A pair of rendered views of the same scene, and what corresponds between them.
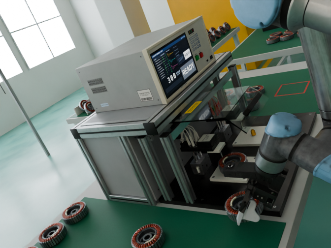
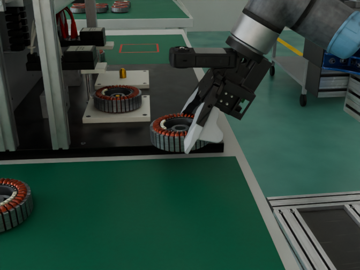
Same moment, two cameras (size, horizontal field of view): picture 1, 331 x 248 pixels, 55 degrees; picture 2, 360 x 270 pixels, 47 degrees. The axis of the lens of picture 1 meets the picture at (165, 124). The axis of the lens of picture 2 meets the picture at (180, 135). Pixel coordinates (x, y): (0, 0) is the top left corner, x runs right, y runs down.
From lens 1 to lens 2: 58 cm
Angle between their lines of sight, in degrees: 42
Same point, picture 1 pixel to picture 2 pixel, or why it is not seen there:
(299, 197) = (231, 133)
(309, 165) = (331, 23)
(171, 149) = (53, 27)
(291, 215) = (235, 149)
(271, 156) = (272, 16)
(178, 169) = (57, 73)
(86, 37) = not seen: outside the picture
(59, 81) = not seen: outside the picture
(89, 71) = not seen: outside the picture
